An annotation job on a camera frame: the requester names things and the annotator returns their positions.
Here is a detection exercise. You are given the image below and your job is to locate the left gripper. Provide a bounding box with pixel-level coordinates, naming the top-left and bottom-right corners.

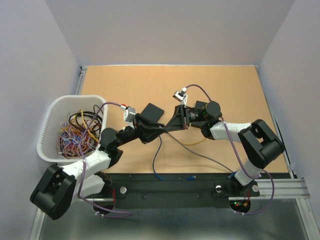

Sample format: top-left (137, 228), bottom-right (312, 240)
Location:
top-left (114, 113), bottom-right (166, 148)

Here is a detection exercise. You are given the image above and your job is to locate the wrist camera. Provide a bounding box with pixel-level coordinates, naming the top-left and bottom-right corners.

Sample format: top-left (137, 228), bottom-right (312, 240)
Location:
top-left (172, 87), bottom-right (188, 106)
top-left (120, 104), bottom-right (136, 128)

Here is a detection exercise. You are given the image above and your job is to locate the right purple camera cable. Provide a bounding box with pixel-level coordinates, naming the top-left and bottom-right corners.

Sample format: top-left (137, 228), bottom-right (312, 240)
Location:
top-left (186, 84), bottom-right (276, 216)

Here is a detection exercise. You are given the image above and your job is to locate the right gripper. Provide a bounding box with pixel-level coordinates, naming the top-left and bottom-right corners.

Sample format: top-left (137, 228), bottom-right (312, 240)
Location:
top-left (163, 103), bottom-right (208, 131)

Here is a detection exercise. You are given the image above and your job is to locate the purple camera cable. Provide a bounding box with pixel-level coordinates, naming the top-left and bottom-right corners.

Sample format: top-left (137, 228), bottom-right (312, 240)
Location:
top-left (186, 84), bottom-right (276, 216)
top-left (77, 101), bottom-right (133, 218)

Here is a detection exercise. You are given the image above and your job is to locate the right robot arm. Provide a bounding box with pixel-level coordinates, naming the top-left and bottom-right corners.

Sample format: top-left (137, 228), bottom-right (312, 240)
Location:
top-left (164, 101), bottom-right (285, 195)

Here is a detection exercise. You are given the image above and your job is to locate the yellow ethernet cable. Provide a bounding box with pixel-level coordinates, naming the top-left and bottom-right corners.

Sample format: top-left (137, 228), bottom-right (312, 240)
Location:
top-left (178, 137), bottom-right (207, 146)

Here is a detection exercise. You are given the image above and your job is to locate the blue ethernet cable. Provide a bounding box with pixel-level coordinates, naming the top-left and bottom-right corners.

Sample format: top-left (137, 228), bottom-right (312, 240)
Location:
top-left (152, 136), bottom-right (236, 182)

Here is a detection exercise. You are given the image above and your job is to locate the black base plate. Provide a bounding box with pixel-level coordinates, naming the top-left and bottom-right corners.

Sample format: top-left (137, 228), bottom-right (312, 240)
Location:
top-left (88, 173), bottom-right (260, 210)

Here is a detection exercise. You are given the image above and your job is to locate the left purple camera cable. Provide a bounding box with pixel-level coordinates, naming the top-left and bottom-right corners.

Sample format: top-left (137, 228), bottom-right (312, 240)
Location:
top-left (77, 101), bottom-right (133, 218)

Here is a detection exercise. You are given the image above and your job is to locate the aluminium frame rail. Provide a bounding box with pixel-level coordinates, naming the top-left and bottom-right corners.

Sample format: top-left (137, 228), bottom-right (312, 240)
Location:
top-left (42, 65), bottom-right (310, 240)

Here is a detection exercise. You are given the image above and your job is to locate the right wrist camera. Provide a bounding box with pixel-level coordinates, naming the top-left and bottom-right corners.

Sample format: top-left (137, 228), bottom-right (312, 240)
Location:
top-left (172, 87), bottom-right (188, 106)

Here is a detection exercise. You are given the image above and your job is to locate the grey ethernet cable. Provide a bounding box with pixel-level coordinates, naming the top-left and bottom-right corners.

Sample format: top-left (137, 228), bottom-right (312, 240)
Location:
top-left (166, 132), bottom-right (236, 175)

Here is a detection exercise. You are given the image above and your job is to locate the tangled wire bundle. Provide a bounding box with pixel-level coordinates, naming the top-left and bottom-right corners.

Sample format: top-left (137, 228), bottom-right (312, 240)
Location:
top-left (54, 103), bottom-right (105, 160)

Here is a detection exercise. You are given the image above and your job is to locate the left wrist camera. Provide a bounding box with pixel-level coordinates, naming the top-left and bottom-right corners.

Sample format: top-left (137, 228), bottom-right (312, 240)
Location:
top-left (120, 104), bottom-right (136, 128)

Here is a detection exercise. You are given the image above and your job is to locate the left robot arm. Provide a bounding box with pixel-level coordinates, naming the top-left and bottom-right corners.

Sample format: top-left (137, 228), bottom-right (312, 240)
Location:
top-left (30, 113), bottom-right (166, 220)

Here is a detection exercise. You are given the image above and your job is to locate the white plastic bin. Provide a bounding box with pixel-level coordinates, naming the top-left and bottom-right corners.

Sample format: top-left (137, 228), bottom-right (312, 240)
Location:
top-left (36, 95), bottom-right (106, 164)

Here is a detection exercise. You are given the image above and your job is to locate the black network switch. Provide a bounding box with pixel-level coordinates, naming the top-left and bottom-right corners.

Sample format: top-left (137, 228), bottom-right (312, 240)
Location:
top-left (140, 103), bottom-right (165, 122)
top-left (195, 100), bottom-right (207, 109)

